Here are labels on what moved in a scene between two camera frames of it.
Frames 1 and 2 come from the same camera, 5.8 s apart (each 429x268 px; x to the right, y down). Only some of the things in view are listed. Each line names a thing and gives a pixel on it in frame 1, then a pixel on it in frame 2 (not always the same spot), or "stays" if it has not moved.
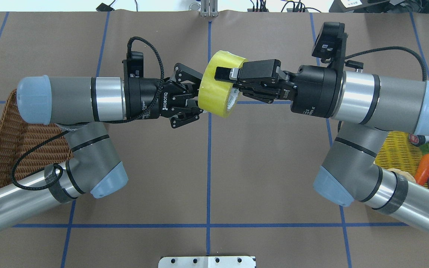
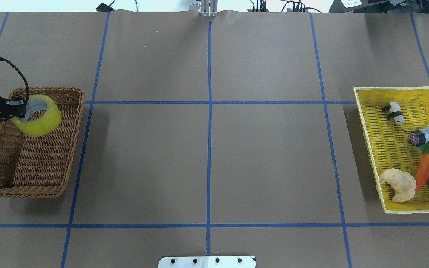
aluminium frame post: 209,8 stays
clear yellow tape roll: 218,97 to 44,126
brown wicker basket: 21,149 stays
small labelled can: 418,140 stays
